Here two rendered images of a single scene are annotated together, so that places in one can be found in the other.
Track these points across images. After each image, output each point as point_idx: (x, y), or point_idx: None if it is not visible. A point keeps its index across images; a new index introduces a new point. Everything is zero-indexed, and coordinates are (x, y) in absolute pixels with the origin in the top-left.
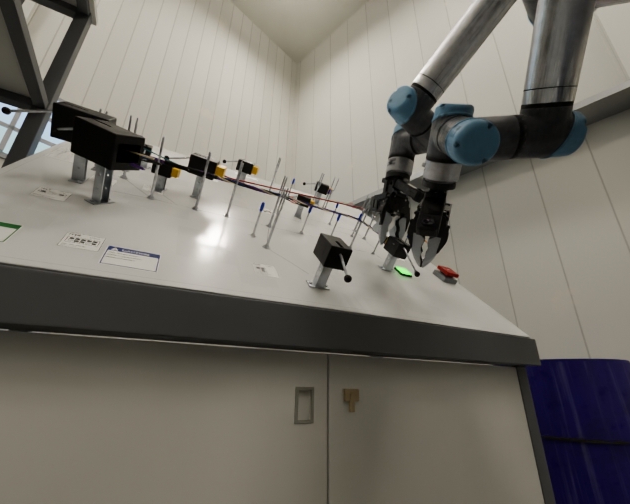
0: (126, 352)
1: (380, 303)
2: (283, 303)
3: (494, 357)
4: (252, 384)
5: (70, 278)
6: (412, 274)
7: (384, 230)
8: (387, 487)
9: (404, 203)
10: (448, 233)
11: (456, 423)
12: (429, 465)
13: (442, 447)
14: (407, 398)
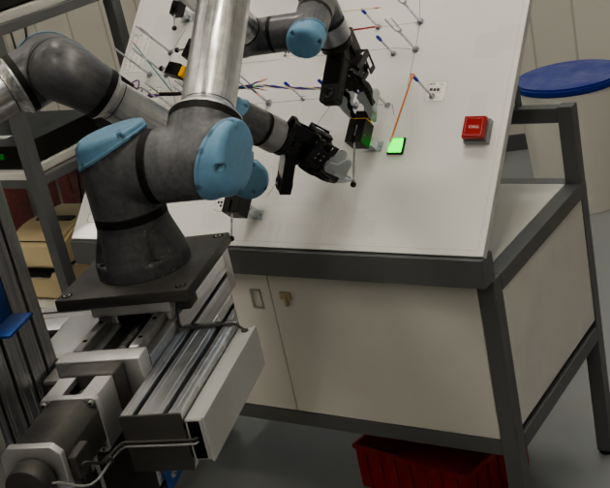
0: None
1: (301, 228)
2: None
3: (407, 281)
4: None
5: None
6: (414, 143)
7: (345, 111)
8: (322, 350)
9: (350, 79)
10: (318, 176)
11: (384, 322)
12: (356, 345)
13: (369, 336)
14: (333, 300)
